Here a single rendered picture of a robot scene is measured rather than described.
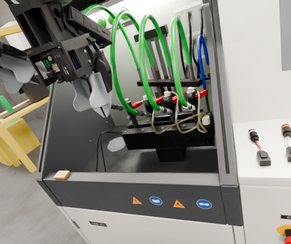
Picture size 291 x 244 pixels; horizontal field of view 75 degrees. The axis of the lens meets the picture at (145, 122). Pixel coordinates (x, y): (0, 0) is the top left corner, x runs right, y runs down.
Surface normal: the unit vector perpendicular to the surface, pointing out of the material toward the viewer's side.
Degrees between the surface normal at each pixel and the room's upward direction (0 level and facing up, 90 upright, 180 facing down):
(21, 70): 66
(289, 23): 76
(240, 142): 0
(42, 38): 90
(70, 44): 90
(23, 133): 90
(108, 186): 90
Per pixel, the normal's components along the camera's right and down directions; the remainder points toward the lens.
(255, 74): -0.36, 0.32
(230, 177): -0.43, -0.25
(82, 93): 0.86, -0.11
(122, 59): -0.29, 0.54
